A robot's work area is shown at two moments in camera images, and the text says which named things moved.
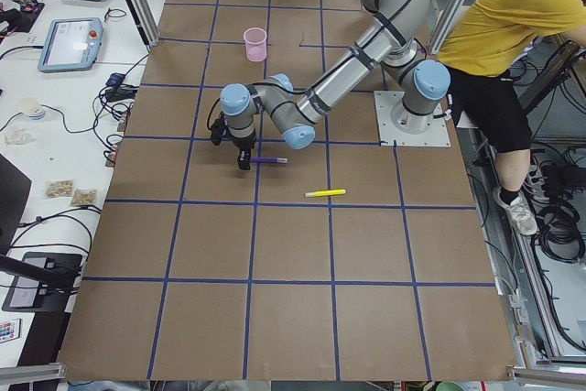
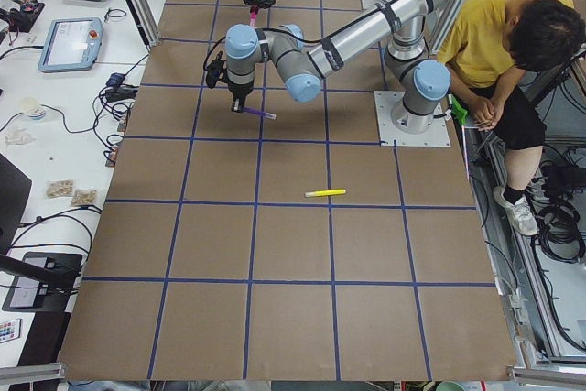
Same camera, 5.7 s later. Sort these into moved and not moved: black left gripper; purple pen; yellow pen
Moved: black left gripper; purple pen
Not moved: yellow pen
